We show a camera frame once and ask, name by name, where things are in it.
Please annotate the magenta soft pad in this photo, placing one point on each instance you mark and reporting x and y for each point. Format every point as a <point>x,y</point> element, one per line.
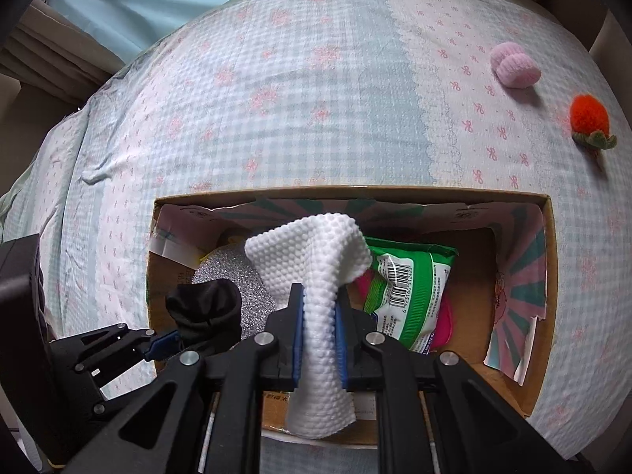
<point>443,324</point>

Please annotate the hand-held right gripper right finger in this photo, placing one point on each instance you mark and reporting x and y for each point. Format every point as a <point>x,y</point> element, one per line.
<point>341,345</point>

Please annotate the beige curtain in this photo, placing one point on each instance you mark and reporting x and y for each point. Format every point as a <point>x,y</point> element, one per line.
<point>44,49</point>

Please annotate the white textured cloth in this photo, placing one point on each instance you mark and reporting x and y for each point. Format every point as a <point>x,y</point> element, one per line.
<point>316,256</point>

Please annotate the black sock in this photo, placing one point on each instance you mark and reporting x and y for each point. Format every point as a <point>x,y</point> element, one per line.
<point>207,306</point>

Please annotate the silver glitter pouch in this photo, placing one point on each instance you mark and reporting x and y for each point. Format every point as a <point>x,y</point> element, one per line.
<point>222,269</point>

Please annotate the light blue hanging cloth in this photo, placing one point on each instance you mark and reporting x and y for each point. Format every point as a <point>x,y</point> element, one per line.
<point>148,0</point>

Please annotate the green wipes packet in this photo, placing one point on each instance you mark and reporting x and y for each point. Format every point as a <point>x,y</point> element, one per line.
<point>419,306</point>

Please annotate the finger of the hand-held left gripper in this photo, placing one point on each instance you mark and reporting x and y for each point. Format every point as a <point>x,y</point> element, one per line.
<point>160,345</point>
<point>108,336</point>

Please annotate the red knitted strawberry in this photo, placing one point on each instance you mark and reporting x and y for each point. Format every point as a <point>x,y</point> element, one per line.
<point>587,113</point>

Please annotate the pink knitted ball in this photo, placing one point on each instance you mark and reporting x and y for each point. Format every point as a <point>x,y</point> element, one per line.
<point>516,66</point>

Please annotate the cardboard box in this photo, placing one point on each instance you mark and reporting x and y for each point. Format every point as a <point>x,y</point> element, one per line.
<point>474,296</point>

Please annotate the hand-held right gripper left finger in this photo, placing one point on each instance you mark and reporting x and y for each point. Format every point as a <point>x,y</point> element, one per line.
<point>296,335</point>

